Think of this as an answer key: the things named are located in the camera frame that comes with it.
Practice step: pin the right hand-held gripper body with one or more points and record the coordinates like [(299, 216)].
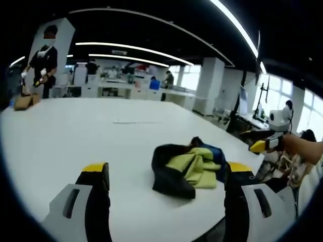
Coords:
[(276, 121)]

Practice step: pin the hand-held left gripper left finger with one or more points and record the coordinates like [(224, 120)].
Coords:
[(75, 209)]

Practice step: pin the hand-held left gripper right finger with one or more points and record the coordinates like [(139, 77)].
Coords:
[(252, 209)]

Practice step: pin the black green blue garment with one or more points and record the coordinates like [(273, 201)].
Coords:
[(176, 174)]

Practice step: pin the black monitor stand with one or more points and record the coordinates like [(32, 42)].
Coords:
[(260, 103)]

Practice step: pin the person's white shirt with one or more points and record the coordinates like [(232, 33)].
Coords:
[(311, 184)]

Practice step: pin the long ceiling light strip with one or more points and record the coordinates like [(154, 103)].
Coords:
[(239, 27), (136, 48), (128, 59)]

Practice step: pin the brown paper bag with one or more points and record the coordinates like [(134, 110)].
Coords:
[(26, 102)]

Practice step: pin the blue box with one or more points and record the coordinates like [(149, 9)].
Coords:
[(154, 85)]

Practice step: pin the white background workbench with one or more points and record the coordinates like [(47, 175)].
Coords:
[(141, 90)]

